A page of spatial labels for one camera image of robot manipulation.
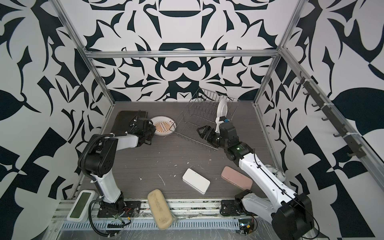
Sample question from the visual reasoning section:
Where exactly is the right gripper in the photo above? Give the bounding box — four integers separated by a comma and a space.
198, 125, 231, 151

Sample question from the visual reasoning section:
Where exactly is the black square plate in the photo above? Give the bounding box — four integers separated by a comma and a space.
110, 111, 148, 134

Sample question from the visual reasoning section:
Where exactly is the white round plate back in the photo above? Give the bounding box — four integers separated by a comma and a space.
151, 116, 177, 137

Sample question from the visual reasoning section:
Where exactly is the white round plate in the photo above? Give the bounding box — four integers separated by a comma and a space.
216, 99, 228, 124
151, 116, 177, 137

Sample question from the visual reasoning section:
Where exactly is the white round plate front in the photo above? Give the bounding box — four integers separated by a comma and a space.
216, 99, 228, 124

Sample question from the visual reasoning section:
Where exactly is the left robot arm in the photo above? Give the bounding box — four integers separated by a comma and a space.
78, 117, 156, 215

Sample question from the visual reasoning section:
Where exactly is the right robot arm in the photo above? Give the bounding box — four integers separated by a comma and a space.
197, 122, 315, 240

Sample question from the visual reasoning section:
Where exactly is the white rectangular case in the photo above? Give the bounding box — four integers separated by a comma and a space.
182, 169, 211, 195

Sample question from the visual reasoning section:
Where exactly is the white round timer device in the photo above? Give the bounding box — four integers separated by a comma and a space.
266, 165, 286, 182

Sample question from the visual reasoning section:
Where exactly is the beige oblong case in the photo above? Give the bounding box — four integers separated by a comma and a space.
148, 189, 175, 230

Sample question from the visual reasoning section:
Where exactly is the small circuit board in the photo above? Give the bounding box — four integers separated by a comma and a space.
239, 218, 258, 235

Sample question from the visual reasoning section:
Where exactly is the white display box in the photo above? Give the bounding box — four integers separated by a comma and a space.
67, 190, 97, 223

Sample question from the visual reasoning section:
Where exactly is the wire dish rack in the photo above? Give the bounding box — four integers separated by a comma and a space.
172, 88, 240, 150

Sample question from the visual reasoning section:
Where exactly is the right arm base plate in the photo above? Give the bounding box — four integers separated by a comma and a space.
220, 200, 261, 217

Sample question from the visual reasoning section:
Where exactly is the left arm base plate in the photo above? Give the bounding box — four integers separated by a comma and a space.
97, 201, 141, 218

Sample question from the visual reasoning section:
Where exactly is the slotted cable duct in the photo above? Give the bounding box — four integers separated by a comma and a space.
61, 219, 240, 231

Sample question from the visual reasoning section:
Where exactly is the wall hook rail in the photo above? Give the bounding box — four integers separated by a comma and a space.
298, 71, 369, 159

